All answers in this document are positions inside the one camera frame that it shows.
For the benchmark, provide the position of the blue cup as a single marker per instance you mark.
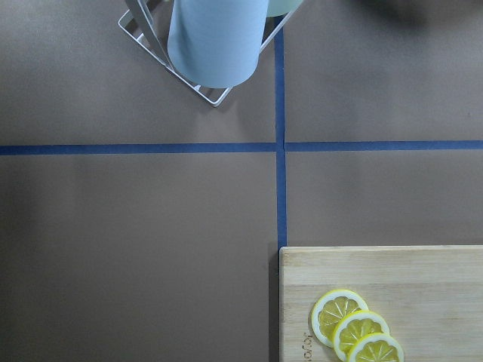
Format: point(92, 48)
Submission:
point(216, 43)

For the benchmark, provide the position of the lemon slice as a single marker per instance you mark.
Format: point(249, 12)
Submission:
point(376, 347)
point(330, 309)
point(354, 327)

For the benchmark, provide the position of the wooden cutting board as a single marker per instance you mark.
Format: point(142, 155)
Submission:
point(430, 296)

